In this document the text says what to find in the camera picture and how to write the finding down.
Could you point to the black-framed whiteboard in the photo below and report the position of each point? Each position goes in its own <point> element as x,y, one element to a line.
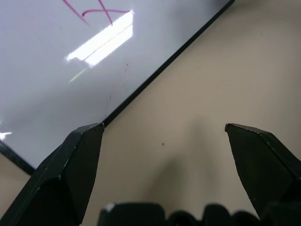
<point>70,70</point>

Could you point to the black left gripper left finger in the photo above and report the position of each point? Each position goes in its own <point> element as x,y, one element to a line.
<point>61,183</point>

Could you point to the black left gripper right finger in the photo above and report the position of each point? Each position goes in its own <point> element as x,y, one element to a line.
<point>263,169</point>

